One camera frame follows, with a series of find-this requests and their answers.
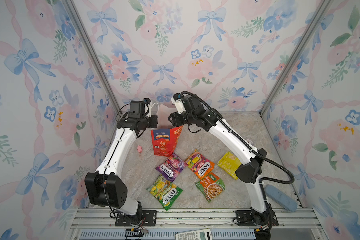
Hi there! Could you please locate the red paper gift bag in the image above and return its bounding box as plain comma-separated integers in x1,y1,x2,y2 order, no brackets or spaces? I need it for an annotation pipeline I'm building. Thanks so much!
150,103,184,157

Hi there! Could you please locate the purple Fox's candy bag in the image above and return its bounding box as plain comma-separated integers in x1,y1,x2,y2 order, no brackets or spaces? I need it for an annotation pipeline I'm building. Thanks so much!
156,153,188,182

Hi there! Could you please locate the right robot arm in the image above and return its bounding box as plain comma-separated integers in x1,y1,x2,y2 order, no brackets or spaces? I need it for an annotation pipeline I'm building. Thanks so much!
168,92,273,228

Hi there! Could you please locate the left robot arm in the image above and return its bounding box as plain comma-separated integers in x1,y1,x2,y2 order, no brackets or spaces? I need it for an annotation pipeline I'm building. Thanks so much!
85,98,158,219

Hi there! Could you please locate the orange Fox's candy bag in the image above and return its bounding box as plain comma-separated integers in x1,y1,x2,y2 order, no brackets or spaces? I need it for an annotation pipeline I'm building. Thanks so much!
185,149,215,180

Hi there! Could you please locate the green Fox's candy bag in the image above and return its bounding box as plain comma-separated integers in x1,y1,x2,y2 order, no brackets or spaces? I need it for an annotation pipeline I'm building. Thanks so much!
147,175,183,211

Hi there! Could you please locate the yellow snack packet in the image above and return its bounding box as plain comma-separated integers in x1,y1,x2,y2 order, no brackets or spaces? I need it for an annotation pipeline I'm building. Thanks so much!
218,152,241,180

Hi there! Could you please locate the small square packet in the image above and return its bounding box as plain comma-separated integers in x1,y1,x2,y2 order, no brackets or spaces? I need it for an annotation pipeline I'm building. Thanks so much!
246,139,254,145

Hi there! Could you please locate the green noodle snack packet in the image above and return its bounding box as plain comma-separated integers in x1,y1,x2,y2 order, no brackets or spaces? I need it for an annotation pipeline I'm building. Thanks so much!
195,173,226,203

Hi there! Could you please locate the white calculator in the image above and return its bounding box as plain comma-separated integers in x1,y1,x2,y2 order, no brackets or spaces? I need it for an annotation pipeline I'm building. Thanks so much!
175,229,213,240

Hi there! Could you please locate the blue grey cloth roll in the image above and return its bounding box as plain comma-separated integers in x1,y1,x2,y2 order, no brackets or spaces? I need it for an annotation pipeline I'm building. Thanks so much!
265,185,298,212

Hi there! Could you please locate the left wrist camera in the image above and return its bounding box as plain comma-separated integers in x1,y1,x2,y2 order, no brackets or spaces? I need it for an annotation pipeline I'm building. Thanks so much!
143,98,153,118

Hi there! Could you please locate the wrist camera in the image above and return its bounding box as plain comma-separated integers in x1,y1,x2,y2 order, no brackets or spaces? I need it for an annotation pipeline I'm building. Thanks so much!
171,93,186,114
143,98,153,118

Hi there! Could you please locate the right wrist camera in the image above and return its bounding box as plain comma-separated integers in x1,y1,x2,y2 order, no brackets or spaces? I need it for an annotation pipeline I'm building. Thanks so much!
171,93,186,114

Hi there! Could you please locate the black corrugated cable conduit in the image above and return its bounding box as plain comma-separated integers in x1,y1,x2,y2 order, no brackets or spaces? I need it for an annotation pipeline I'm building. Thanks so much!
179,90,295,185

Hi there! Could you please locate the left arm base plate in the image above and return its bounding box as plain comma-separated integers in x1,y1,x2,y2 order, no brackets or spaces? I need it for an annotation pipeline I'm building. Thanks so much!
115,210,158,227

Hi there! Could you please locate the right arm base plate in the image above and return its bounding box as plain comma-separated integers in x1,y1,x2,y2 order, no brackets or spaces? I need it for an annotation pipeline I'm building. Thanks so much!
234,209,279,227

